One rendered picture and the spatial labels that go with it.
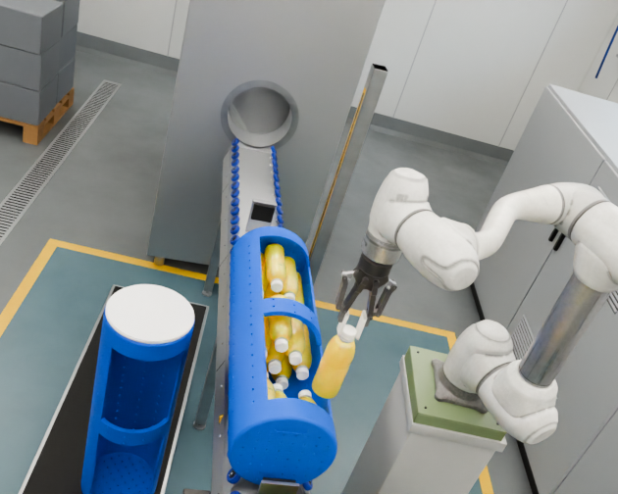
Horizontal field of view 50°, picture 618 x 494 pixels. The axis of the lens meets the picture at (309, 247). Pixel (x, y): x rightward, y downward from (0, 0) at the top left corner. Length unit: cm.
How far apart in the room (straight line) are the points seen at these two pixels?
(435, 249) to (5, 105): 419
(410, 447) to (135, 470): 116
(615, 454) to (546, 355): 149
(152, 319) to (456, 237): 115
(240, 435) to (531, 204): 91
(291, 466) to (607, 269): 93
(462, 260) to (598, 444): 211
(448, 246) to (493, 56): 564
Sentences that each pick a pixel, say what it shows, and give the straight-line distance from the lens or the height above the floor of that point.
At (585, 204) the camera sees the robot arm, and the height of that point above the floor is 186.
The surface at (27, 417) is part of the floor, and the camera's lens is 323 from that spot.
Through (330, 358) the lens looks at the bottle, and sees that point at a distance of 164.
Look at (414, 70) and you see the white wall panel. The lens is 677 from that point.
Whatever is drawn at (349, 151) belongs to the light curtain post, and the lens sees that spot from 286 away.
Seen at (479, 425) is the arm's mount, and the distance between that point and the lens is 222.
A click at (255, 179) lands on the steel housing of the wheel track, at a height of 93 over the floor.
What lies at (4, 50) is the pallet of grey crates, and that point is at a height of 63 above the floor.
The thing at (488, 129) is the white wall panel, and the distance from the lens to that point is 713.
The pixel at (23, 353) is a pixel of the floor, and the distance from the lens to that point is 349.
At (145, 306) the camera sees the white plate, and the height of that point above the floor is 104.
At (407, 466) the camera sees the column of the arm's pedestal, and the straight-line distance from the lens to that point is 234.
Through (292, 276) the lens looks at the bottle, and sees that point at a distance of 229.
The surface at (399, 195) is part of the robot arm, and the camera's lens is 137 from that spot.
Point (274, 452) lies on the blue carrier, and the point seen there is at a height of 110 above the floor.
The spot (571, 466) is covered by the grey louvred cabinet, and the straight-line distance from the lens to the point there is 337.
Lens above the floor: 246
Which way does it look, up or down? 32 degrees down
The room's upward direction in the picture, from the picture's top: 18 degrees clockwise
